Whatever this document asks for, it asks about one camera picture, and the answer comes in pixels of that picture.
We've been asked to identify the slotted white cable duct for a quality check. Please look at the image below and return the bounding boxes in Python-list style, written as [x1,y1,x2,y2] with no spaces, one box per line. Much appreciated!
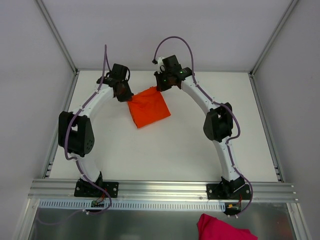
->
[38,199,226,213]

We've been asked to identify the aluminium mounting rail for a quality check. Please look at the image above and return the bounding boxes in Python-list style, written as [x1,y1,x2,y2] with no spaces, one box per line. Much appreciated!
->
[28,178,299,203]

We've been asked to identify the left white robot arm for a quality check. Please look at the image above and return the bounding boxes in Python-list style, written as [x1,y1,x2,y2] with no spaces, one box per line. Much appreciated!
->
[58,63,134,198]

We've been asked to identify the aluminium frame post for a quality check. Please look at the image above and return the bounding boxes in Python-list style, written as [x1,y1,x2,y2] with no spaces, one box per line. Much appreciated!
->
[249,0,300,75]
[34,0,78,75]

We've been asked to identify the left aluminium frame post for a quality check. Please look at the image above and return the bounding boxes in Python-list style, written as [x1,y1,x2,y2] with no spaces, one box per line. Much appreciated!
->
[34,0,78,75]

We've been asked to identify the pink t-shirt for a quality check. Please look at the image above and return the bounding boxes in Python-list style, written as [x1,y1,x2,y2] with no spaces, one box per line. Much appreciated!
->
[197,213,258,240]

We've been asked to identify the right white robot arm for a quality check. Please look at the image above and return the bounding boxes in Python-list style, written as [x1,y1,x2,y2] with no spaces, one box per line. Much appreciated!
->
[152,55,253,201]

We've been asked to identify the right aluminium frame post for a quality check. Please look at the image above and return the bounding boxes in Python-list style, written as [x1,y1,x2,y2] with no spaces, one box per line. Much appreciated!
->
[249,0,300,75]

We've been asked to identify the orange t-shirt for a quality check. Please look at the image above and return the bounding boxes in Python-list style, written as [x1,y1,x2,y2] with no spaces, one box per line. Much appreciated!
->
[127,86,171,129]

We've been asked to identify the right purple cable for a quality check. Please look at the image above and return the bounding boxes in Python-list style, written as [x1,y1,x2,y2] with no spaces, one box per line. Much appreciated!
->
[151,36,254,201]

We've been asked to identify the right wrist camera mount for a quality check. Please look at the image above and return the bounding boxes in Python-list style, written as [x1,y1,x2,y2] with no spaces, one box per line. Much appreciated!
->
[156,57,164,68]

